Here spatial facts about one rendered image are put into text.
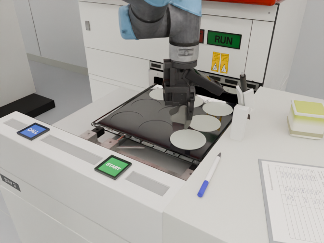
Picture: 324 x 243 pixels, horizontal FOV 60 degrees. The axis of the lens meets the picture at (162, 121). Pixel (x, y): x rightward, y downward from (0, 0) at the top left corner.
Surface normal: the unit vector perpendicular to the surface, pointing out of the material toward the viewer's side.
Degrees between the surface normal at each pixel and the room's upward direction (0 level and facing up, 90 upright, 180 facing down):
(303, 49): 90
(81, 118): 0
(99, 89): 90
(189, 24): 90
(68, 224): 90
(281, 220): 0
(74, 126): 0
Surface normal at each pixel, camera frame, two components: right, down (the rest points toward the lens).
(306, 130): -0.26, 0.50
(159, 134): 0.00, -0.86
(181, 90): 0.07, 0.52
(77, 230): -0.53, 0.43
